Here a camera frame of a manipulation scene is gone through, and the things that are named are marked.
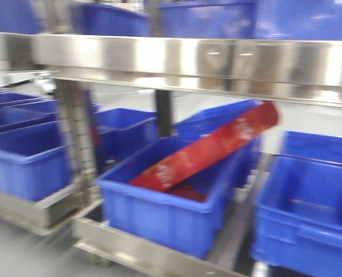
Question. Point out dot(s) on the blue bin rear centre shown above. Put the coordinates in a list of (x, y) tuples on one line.
[(312, 146)]

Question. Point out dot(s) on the blue bin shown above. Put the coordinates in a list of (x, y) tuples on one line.
[(298, 217), (312, 146), (206, 121), (182, 224)]

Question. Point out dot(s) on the red printed package bag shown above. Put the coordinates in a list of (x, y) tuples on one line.
[(209, 150)]

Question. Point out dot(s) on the blue bin front left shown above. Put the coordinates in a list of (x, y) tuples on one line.
[(182, 224)]

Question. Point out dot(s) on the blue bin rear left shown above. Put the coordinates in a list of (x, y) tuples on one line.
[(206, 121)]

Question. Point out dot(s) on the stainless steel shelf rail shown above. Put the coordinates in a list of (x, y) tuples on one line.
[(296, 71)]

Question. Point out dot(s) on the blue bin front centre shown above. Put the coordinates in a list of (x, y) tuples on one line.
[(298, 217)]

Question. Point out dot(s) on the rack bin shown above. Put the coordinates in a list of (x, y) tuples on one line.
[(34, 161), (122, 132)]

